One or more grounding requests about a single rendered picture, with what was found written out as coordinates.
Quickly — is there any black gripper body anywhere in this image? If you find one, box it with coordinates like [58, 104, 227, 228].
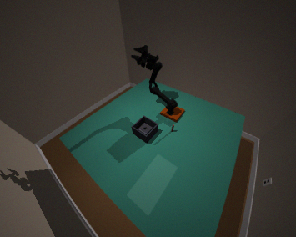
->
[138, 45, 152, 65]

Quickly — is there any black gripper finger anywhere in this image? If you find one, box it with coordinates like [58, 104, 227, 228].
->
[132, 55, 138, 62]
[134, 46, 143, 54]

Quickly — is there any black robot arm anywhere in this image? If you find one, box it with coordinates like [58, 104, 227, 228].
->
[140, 55, 178, 116]

